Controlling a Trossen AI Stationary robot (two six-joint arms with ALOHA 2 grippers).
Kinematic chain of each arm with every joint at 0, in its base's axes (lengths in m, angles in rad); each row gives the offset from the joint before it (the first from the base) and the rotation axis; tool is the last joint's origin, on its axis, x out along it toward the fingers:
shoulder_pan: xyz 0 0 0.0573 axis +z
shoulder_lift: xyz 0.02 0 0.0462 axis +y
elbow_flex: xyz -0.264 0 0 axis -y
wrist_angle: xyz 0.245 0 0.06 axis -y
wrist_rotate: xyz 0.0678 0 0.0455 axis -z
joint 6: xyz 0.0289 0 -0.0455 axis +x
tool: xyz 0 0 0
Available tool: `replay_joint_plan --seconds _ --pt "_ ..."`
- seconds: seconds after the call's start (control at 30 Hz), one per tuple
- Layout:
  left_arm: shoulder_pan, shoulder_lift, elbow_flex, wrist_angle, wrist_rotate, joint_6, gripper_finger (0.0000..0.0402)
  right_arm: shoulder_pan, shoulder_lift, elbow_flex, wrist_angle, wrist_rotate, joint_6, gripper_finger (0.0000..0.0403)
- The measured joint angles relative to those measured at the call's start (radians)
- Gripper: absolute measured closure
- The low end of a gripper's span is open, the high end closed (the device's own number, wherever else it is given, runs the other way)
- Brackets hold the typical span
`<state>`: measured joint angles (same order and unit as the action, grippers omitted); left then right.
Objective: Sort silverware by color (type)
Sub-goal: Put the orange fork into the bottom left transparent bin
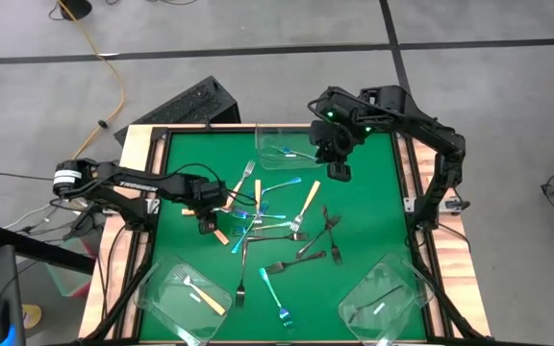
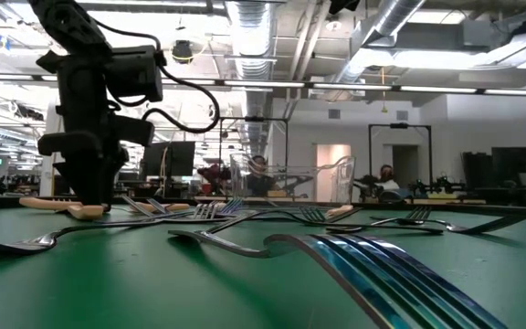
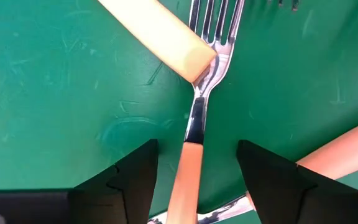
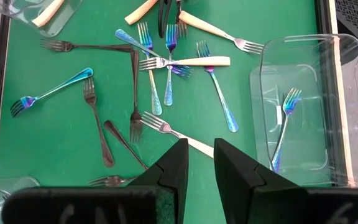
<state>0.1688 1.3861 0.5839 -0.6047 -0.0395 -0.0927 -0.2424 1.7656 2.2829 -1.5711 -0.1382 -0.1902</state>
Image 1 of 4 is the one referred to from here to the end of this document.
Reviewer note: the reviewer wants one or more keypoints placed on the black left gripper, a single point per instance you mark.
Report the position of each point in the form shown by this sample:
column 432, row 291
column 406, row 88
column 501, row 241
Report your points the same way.
column 207, row 194

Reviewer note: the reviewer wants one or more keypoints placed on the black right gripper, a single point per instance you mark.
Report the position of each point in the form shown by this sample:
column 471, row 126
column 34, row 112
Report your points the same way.
column 332, row 141

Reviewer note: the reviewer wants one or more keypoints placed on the iridescent blue fork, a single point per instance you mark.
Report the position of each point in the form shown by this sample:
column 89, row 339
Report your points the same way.
column 301, row 154
column 238, row 242
column 269, row 286
column 277, row 225
column 284, row 183
column 243, row 215

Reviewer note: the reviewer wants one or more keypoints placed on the thin black fork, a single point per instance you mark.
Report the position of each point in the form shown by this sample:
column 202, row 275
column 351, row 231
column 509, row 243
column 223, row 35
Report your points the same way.
column 370, row 302

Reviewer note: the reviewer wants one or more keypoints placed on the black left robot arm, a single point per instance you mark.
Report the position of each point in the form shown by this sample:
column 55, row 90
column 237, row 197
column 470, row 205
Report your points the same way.
column 133, row 185

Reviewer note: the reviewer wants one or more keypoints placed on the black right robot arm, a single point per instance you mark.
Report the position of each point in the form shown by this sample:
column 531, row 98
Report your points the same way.
column 431, row 130

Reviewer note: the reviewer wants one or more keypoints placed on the green felt mat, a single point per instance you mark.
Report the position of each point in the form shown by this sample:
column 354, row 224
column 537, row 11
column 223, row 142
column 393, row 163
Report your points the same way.
column 200, row 158

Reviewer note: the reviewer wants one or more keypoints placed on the clear plastic bin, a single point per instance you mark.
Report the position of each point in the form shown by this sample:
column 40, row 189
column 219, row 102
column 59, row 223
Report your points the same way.
column 265, row 161
column 392, row 279
column 161, row 307

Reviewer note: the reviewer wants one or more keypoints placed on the green and pink box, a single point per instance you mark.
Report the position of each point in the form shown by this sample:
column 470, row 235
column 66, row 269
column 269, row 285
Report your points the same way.
column 67, row 281

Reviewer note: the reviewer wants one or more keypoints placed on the black desk beam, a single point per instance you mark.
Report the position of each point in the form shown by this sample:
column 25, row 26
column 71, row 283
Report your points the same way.
column 41, row 247

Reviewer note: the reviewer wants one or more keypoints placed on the yellow round sticker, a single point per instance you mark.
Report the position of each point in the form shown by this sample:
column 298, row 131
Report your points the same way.
column 32, row 317

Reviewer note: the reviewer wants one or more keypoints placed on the black round stand base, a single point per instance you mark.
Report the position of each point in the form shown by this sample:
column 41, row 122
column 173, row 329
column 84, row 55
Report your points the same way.
column 76, row 7

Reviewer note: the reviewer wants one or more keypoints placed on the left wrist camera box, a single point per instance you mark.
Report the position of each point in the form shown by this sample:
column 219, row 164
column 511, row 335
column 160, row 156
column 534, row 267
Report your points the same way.
column 207, row 225

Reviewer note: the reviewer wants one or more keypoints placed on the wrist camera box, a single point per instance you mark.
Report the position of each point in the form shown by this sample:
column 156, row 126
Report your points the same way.
column 207, row 225
column 338, row 172

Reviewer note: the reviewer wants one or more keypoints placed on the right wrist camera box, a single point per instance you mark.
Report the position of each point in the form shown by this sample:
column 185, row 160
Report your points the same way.
column 338, row 172

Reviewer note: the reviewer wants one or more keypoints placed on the silver arm base bracket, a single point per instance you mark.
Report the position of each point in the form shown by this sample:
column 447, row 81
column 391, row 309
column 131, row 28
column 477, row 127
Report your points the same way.
column 152, row 206
column 456, row 205

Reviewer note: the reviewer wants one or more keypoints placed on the black metal table frame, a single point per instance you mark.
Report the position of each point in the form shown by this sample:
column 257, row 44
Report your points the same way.
column 209, row 130

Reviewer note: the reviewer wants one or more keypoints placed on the black arched frame mount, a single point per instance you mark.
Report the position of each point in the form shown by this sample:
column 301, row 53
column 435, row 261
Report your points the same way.
column 208, row 124

